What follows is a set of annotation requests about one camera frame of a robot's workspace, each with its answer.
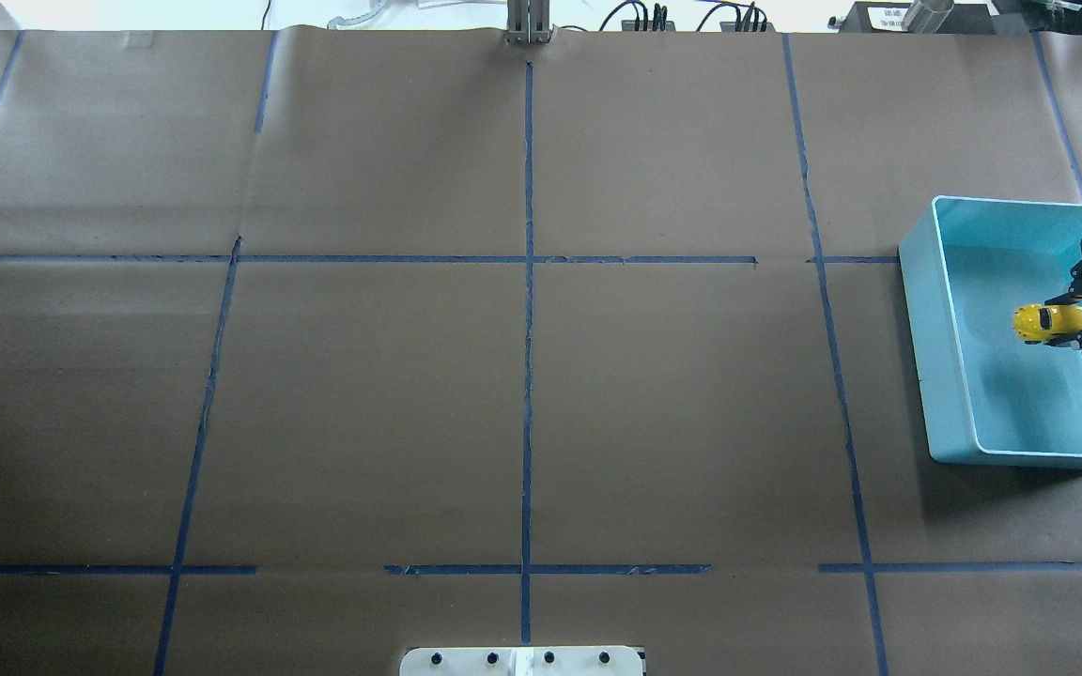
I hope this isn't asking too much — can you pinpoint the yellow beetle toy car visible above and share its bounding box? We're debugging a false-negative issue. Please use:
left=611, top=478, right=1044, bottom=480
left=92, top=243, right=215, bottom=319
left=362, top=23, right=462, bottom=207
left=1011, top=303, right=1082, bottom=346

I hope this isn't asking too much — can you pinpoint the small metal cup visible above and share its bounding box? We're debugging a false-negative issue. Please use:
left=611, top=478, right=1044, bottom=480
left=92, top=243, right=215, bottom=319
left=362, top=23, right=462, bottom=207
left=901, top=0, right=956, bottom=35

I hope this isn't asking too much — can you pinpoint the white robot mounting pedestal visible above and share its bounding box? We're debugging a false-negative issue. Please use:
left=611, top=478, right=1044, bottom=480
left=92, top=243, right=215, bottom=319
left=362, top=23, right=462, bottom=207
left=398, top=645, right=647, bottom=675

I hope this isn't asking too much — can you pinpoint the aluminium frame post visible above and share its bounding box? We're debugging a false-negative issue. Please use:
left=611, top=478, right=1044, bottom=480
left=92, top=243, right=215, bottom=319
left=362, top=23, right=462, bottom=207
left=505, top=0, right=553, bottom=44

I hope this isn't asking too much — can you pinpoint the light blue plastic bin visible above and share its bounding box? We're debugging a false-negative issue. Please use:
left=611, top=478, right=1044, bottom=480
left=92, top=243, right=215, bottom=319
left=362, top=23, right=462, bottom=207
left=899, top=195, right=1082, bottom=469

